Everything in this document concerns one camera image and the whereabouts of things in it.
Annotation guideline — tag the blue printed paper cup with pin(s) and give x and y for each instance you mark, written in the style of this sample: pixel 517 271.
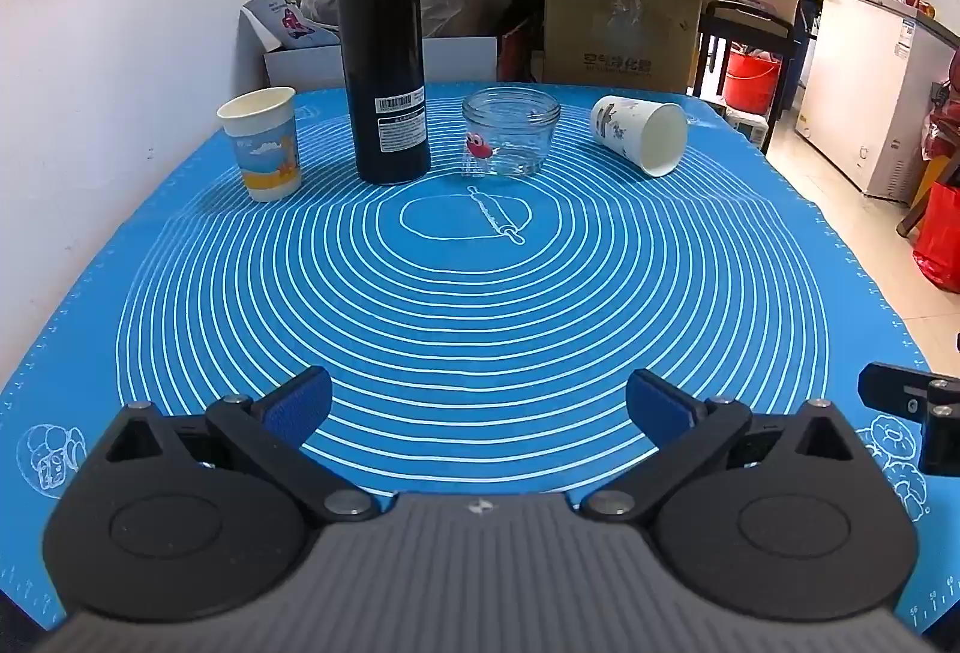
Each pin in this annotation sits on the blue printed paper cup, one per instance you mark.
pixel 262 143

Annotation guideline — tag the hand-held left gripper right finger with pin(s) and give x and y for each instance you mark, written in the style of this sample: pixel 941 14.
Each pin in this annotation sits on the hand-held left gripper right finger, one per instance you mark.
pixel 660 410

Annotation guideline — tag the white paper cup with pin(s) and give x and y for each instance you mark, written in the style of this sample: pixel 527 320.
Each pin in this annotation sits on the white paper cup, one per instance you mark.
pixel 637 128

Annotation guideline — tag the red shopping bag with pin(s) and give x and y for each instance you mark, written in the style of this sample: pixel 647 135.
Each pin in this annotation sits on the red shopping bag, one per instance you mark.
pixel 941 233

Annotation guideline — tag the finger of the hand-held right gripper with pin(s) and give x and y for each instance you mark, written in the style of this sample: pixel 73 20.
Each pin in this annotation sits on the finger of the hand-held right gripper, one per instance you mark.
pixel 900 391

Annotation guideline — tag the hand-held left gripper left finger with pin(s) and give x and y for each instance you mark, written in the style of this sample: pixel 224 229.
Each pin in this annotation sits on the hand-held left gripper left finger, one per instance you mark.
pixel 300 407

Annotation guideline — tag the clear glass jar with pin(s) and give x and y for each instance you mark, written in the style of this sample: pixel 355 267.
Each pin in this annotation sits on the clear glass jar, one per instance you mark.
pixel 511 132

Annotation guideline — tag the white open carton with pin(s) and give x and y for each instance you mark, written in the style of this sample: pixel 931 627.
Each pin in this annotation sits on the white open carton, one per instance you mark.
pixel 307 61

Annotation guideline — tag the brown printed cardboard box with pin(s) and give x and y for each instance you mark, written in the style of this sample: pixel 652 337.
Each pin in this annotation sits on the brown printed cardboard box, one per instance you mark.
pixel 622 35

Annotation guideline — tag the black chair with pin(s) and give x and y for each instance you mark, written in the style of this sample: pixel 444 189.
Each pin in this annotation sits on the black chair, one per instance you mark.
pixel 746 23

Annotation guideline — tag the blue silicone baking mat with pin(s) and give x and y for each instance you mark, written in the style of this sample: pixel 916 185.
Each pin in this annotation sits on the blue silicone baking mat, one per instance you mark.
pixel 465 308

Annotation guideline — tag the red bucket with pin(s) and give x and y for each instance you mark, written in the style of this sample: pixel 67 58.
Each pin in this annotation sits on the red bucket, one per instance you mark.
pixel 750 79

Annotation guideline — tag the black thermos bottle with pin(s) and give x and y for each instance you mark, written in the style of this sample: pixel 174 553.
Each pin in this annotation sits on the black thermos bottle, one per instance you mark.
pixel 382 68

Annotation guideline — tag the white chest freezer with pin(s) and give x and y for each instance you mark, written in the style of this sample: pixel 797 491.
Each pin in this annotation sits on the white chest freezer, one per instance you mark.
pixel 862 91

